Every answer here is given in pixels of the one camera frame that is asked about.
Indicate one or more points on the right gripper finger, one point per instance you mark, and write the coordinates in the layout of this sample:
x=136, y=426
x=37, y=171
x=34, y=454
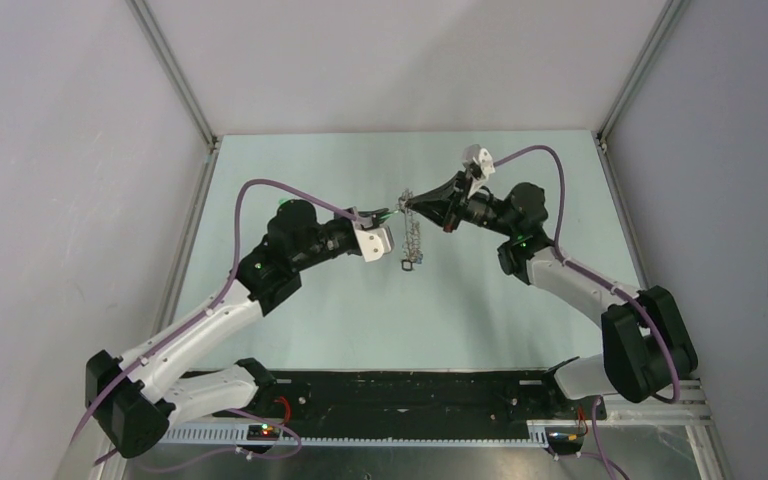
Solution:
x=450, y=190
x=438, y=212

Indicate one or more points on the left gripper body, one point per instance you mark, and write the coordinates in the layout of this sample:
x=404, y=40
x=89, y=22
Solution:
x=342, y=234

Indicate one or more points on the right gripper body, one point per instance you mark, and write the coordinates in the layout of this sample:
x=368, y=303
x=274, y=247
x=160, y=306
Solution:
x=479, y=208

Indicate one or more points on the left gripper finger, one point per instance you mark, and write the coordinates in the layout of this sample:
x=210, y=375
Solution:
x=372, y=225
x=378, y=215

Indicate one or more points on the large metal keyring disc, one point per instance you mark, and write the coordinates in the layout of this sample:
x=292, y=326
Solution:
x=411, y=248

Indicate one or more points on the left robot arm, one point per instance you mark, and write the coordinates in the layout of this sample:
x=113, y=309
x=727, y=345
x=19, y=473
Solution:
x=138, y=396

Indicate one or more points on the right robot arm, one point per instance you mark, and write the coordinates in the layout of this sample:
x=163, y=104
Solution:
x=645, y=344

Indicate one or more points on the left control board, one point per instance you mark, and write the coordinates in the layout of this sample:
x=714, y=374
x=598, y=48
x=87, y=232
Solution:
x=263, y=433

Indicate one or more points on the control board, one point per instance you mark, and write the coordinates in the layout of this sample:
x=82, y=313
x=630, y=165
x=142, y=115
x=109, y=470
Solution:
x=565, y=438
x=263, y=433

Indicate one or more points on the right control board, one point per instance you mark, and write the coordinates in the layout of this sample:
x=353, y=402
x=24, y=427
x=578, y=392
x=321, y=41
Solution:
x=565, y=438

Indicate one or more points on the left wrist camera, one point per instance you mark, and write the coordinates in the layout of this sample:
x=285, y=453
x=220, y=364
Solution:
x=374, y=243

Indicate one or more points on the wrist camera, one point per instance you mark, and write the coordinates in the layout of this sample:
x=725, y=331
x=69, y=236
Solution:
x=374, y=243
x=478, y=162

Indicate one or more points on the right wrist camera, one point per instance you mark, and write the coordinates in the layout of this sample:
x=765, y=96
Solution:
x=478, y=162

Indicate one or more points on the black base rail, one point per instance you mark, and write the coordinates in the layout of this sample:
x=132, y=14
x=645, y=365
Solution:
x=418, y=405

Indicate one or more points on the left aluminium frame post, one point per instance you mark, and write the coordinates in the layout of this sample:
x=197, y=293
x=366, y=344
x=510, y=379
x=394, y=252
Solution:
x=163, y=51

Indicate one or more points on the aluminium frame post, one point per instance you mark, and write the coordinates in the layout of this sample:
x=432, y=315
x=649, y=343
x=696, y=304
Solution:
x=163, y=51
x=666, y=22

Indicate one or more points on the right aluminium frame post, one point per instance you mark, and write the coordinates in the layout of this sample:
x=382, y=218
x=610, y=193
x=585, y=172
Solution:
x=666, y=22

